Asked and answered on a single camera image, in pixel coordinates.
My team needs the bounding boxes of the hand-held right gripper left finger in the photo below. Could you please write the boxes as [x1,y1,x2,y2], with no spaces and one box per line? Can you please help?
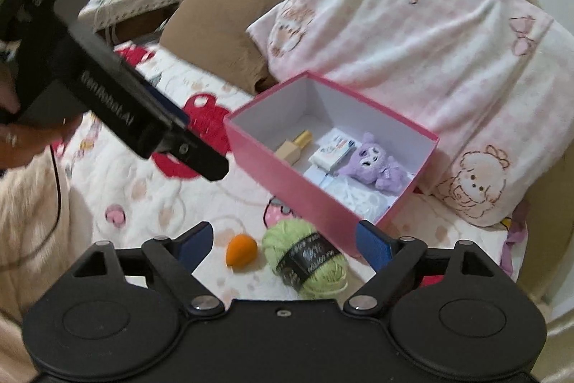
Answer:
[72,221,224,315]

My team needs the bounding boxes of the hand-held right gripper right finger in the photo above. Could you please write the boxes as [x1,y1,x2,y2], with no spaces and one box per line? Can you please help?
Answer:
[344,220,499,316]

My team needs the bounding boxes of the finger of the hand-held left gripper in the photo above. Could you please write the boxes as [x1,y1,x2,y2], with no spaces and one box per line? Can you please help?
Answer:
[155,126,230,182]
[142,83,190,129]

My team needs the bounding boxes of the orange makeup sponge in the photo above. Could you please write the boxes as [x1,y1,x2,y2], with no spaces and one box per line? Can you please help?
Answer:
[225,234,260,270]

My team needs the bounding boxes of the pink cardboard box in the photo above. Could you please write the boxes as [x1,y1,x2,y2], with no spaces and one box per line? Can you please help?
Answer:
[223,71,441,261]

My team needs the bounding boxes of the green yarn ball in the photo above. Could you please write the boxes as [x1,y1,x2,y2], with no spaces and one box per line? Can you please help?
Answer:
[261,218,350,300]

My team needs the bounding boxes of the beige foundation bottle gold cap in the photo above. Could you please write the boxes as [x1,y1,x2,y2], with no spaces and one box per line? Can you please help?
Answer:
[273,130,314,163]

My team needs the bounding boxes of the purple plush toy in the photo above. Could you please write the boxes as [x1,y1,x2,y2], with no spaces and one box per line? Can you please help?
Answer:
[336,132,416,193]

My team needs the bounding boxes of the white wet wipes packet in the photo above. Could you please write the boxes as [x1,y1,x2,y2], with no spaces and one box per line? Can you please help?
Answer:
[309,131,358,173]

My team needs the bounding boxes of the person's left forearm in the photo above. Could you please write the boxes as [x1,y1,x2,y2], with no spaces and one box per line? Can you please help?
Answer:
[0,143,97,383]

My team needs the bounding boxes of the person's left hand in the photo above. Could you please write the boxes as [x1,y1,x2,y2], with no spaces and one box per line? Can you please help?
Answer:
[0,66,84,174]

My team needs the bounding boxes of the printed bear blanket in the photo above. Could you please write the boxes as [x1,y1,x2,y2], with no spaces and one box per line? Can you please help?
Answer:
[45,39,528,308]

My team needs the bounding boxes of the nightstand with lace cover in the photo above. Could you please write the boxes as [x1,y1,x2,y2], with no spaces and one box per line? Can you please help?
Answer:
[78,0,185,47]

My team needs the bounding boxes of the brown pillow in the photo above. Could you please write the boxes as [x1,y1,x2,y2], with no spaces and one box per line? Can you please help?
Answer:
[159,0,301,95]

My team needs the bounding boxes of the white pink printed pillow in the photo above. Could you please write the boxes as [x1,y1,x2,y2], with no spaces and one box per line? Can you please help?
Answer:
[246,0,574,229]

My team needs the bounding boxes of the black cable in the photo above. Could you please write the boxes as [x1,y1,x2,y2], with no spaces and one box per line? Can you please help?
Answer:
[0,143,64,316]

